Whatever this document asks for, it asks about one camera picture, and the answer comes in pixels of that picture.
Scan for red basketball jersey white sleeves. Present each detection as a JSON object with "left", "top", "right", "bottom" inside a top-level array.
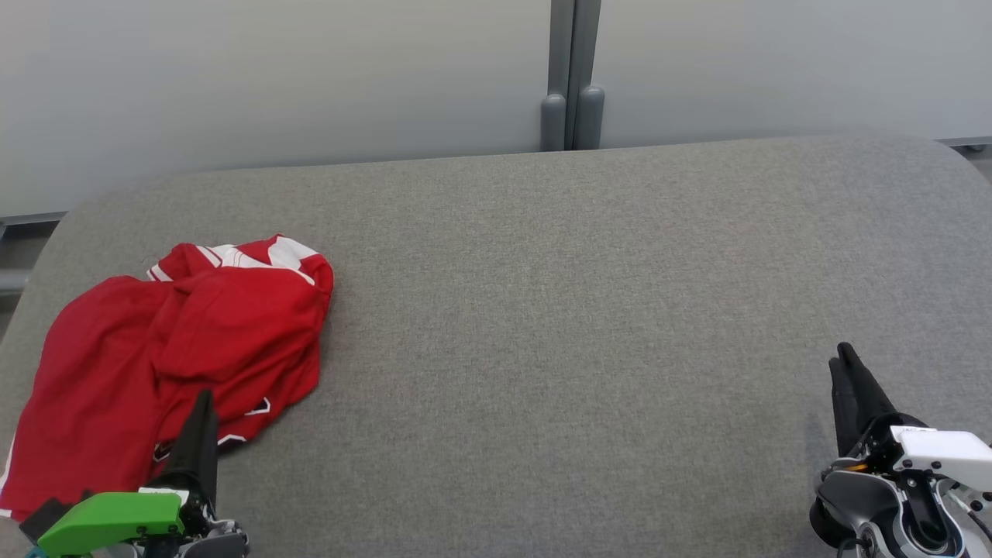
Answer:
[{"left": 146, "top": 235, "right": 335, "bottom": 462}]

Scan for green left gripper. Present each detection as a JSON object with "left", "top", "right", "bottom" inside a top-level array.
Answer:
[{"left": 37, "top": 390, "right": 220, "bottom": 558}]

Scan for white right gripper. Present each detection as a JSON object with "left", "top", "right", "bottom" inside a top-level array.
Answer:
[{"left": 828, "top": 341, "right": 992, "bottom": 494}]

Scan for grey fabric sofa seat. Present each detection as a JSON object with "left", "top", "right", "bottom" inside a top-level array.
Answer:
[{"left": 0, "top": 133, "right": 992, "bottom": 558}]

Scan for grey partition base rail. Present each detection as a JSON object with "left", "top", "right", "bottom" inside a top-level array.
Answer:
[{"left": 0, "top": 209, "right": 69, "bottom": 233}]

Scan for grey partition post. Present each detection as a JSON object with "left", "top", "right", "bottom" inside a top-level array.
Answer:
[
  {"left": 572, "top": 0, "right": 606, "bottom": 150},
  {"left": 540, "top": 0, "right": 577, "bottom": 152}
]

